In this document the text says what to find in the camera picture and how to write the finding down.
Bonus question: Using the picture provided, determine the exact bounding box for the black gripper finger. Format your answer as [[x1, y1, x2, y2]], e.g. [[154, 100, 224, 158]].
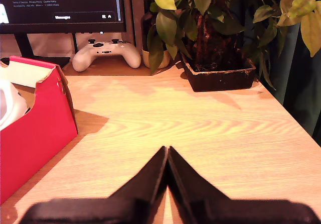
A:
[[167, 145, 233, 224], [109, 145, 168, 224]]

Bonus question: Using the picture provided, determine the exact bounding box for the red shoebox with hinged lid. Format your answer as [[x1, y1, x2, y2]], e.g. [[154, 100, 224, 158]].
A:
[[0, 55, 79, 206]]

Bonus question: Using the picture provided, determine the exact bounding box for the small plant in pale pot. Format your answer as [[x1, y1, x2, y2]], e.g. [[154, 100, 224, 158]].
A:
[[141, 12, 177, 70]]

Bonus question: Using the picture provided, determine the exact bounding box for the white game controller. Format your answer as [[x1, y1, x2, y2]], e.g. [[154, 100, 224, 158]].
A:
[[72, 38, 142, 73]]

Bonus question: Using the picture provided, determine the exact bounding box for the leafy plant in black pot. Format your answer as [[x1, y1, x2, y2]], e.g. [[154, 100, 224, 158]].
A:
[[146, 0, 321, 93]]

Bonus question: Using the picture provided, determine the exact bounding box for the dark curtain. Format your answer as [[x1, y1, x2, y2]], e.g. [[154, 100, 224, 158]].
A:
[[260, 23, 321, 137]]

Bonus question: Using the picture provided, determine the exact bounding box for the white shoe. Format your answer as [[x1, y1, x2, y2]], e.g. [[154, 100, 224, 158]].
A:
[[0, 79, 29, 131]]

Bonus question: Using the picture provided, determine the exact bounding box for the black monitor stand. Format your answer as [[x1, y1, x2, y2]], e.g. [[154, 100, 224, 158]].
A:
[[0, 33, 72, 69]]

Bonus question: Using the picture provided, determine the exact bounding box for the wide black computer monitor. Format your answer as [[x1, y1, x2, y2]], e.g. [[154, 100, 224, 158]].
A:
[[0, 0, 128, 34]]

